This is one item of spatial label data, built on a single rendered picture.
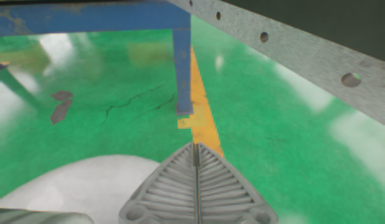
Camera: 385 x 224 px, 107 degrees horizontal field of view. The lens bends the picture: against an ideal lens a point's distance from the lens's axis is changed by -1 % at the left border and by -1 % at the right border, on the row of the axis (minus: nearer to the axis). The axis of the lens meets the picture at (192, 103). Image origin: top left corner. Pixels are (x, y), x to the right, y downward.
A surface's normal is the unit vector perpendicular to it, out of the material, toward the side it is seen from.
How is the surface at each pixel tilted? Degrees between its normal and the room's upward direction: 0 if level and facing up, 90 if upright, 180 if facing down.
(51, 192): 73
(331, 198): 0
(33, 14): 90
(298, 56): 90
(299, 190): 0
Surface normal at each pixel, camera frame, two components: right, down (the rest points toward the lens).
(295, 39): -0.88, 0.33
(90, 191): -0.02, 0.43
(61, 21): 0.11, 0.72
